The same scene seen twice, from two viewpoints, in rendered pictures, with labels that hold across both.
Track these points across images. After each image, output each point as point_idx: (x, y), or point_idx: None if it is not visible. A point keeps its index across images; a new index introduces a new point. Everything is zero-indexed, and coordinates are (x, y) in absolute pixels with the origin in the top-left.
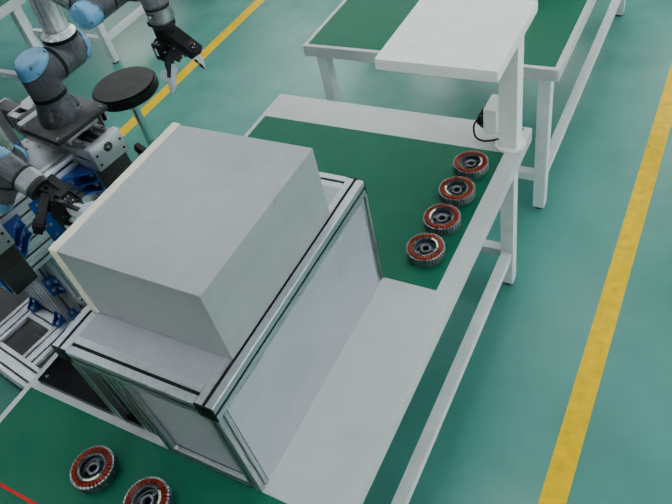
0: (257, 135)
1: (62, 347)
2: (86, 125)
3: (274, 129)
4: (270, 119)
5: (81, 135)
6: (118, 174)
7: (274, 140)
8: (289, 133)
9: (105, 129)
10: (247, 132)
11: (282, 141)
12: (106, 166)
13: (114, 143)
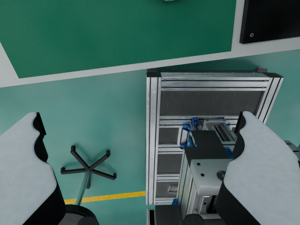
0: (53, 60)
1: None
2: (221, 219)
3: (28, 44)
4: (18, 65)
5: (214, 211)
6: (204, 149)
7: (45, 27)
8: (18, 13)
9: (207, 197)
10: (58, 78)
11: (39, 11)
12: (230, 159)
13: (212, 174)
